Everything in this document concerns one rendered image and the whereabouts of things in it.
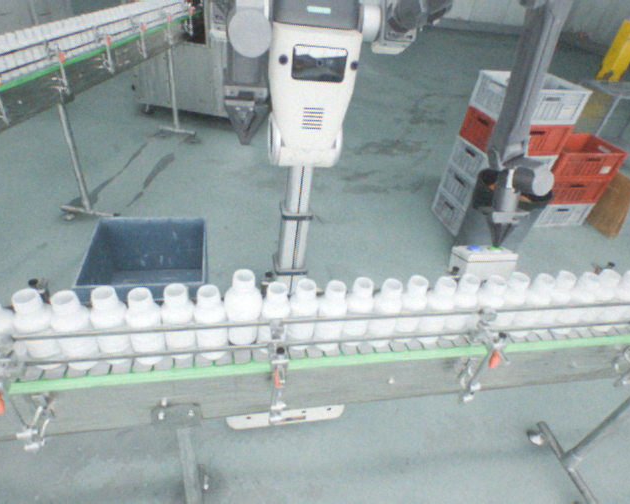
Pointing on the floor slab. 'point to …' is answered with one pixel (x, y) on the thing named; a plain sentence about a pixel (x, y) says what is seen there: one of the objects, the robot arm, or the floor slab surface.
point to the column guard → (621, 51)
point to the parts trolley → (629, 117)
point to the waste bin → (472, 228)
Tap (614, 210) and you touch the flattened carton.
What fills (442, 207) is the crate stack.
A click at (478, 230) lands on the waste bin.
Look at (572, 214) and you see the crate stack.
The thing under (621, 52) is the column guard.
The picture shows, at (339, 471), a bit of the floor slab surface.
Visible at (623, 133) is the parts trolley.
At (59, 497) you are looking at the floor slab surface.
